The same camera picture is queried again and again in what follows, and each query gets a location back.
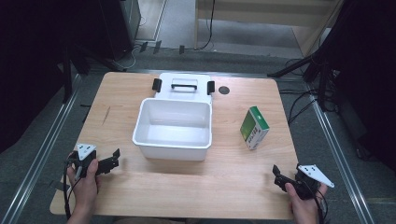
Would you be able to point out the dark round table grommet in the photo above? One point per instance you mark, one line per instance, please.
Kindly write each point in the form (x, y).
(224, 90)

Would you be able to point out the black cabinet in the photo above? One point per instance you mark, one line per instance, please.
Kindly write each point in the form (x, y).
(120, 28)

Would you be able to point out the black curtain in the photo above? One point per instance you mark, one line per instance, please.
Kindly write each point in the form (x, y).
(31, 62)
(367, 77)

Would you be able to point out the white plastic storage box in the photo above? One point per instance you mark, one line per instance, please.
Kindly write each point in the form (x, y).
(172, 130)

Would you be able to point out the green and white carton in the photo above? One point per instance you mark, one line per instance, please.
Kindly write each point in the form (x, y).
(253, 129)

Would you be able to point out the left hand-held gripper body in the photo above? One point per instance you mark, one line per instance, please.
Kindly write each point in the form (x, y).
(83, 151)

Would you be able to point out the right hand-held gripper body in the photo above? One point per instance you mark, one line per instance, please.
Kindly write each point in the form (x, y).
(309, 180)

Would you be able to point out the black tripod stand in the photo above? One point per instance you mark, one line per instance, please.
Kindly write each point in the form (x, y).
(323, 77)

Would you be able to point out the metal floor rail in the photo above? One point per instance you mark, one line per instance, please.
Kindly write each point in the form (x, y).
(40, 155)
(339, 155)

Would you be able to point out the person's left hand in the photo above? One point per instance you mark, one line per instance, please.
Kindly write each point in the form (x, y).
(85, 186)

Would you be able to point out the person's right hand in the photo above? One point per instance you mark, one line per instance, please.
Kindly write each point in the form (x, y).
(303, 205)

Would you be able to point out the light wooden furniture frame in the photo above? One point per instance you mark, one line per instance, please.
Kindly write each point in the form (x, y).
(249, 9)

